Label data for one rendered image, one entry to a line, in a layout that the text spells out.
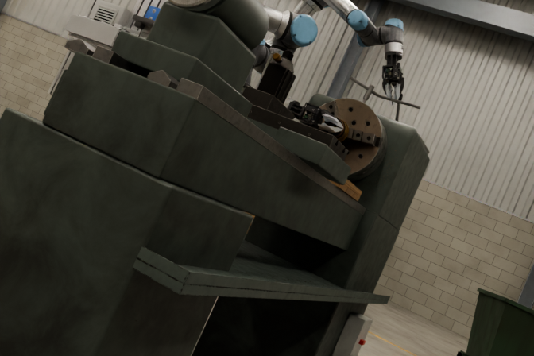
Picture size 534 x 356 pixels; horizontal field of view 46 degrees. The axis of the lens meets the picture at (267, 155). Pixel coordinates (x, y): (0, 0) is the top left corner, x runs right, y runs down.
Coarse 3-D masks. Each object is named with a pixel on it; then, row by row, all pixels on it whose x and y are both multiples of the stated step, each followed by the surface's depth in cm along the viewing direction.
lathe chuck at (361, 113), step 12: (324, 108) 248; (348, 108) 245; (360, 108) 243; (348, 120) 244; (360, 120) 242; (372, 120) 241; (372, 132) 239; (384, 132) 244; (360, 144) 240; (384, 144) 243; (348, 156) 241; (360, 156) 240; (372, 156) 237; (360, 168) 238; (372, 168) 244
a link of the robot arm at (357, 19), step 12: (324, 0) 268; (336, 0) 262; (348, 0) 261; (336, 12) 263; (348, 12) 257; (360, 12) 252; (348, 24) 259; (360, 24) 251; (372, 24) 258; (360, 36) 260
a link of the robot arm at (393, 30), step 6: (396, 18) 260; (390, 24) 259; (396, 24) 259; (402, 24) 261; (384, 30) 260; (390, 30) 259; (396, 30) 258; (402, 30) 260; (384, 36) 260; (390, 36) 258; (396, 36) 258; (402, 36) 259; (384, 42) 263; (402, 42) 259
